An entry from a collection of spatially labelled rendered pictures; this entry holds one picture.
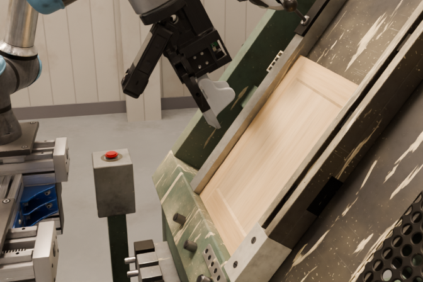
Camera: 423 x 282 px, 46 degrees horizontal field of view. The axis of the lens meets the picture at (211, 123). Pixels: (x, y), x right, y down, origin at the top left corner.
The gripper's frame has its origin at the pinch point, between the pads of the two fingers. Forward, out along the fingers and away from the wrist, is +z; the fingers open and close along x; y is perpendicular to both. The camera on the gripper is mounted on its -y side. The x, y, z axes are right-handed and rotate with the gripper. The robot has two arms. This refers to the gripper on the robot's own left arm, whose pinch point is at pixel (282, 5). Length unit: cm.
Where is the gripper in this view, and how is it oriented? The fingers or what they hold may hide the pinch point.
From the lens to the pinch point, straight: 140.8
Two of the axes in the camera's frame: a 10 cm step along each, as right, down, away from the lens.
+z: 7.8, 4.7, 4.1
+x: -4.4, 8.8, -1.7
